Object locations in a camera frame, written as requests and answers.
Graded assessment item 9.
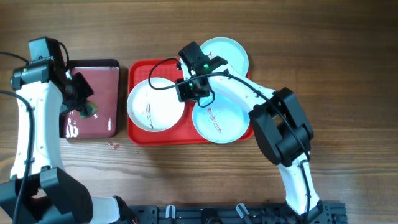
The green yellow sponge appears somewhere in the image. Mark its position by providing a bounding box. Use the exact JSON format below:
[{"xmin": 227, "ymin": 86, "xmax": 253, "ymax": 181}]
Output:
[{"xmin": 80, "ymin": 101, "xmax": 98, "ymax": 119}]

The white plate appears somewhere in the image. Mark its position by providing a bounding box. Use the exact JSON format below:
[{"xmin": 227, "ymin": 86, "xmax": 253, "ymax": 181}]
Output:
[{"xmin": 127, "ymin": 78, "xmax": 185, "ymax": 132}]

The light blue plate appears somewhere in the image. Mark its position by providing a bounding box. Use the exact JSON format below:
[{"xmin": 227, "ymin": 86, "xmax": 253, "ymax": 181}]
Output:
[
  {"xmin": 192, "ymin": 93, "xmax": 254, "ymax": 144},
  {"xmin": 200, "ymin": 37, "xmax": 249, "ymax": 76}
]

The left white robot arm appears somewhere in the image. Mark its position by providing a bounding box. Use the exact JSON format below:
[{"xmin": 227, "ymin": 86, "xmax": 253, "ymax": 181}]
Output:
[{"xmin": 1, "ymin": 57, "xmax": 140, "ymax": 223}]

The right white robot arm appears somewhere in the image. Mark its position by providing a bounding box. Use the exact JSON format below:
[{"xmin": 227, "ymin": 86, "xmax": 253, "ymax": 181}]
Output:
[{"xmin": 178, "ymin": 57, "xmax": 321, "ymax": 223}]

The black tray with pink water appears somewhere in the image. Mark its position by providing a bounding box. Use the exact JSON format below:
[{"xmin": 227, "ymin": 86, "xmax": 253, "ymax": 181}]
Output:
[{"xmin": 60, "ymin": 59, "xmax": 120, "ymax": 139}]

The red serving tray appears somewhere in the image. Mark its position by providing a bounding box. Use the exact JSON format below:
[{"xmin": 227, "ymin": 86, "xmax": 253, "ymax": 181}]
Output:
[{"xmin": 127, "ymin": 58, "xmax": 254, "ymax": 146}]

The right black cable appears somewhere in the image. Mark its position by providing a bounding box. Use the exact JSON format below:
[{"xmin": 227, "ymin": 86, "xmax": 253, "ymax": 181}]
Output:
[{"xmin": 147, "ymin": 57, "xmax": 312, "ymax": 218}]

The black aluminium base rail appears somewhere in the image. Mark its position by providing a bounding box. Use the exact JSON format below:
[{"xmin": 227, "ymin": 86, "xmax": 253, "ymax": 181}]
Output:
[{"xmin": 130, "ymin": 202, "xmax": 348, "ymax": 224}]

